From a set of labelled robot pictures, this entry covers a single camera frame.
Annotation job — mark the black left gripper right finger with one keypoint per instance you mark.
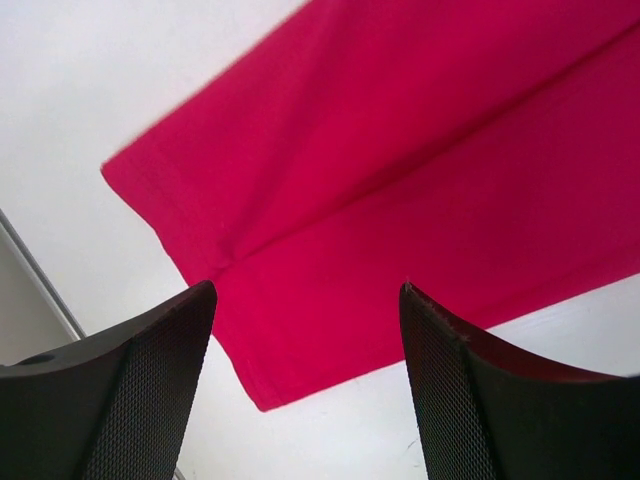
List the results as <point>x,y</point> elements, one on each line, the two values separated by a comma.
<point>487,409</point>

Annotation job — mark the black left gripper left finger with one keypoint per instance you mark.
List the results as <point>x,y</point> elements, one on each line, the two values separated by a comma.
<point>114,405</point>

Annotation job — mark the pink red t shirt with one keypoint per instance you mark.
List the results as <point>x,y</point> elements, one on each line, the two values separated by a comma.
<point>486,151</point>

